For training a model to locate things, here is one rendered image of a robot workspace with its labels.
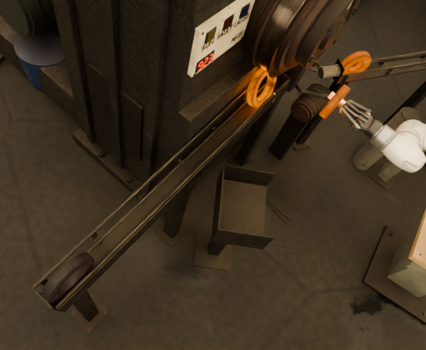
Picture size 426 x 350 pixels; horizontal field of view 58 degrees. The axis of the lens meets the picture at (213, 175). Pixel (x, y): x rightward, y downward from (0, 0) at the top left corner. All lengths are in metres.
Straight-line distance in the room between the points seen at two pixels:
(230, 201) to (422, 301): 1.36
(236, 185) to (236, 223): 0.16
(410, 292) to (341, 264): 0.40
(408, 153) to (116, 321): 1.46
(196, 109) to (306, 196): 1.18
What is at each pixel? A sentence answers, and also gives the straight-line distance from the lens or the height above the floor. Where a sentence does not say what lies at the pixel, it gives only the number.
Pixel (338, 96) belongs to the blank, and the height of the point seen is 0.89.
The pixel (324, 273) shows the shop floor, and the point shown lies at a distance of 2.25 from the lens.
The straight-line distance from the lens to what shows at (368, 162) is 2.56.
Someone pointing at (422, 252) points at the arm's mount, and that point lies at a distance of 2.12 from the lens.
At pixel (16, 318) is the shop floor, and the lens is 2.05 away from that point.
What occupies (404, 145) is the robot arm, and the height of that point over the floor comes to 0.88.
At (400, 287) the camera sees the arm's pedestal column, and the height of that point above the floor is 0.02.
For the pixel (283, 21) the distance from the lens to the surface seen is 1.26.
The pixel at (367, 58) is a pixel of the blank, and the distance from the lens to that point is 2.03.
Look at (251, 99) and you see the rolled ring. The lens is 1.62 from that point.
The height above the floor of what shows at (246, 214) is 0.60.
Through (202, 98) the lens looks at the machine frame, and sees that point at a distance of 1.42.
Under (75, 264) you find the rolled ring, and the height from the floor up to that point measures 0.76.
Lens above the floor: 1.97
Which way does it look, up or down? 61 degrees down
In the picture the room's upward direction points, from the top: 22 degrees clockwise
